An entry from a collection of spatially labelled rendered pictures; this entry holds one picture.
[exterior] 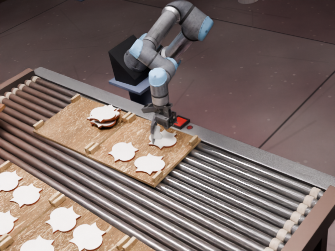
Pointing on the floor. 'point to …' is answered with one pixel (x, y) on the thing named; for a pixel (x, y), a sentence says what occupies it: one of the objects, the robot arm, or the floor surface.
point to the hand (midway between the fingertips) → (162, 134)
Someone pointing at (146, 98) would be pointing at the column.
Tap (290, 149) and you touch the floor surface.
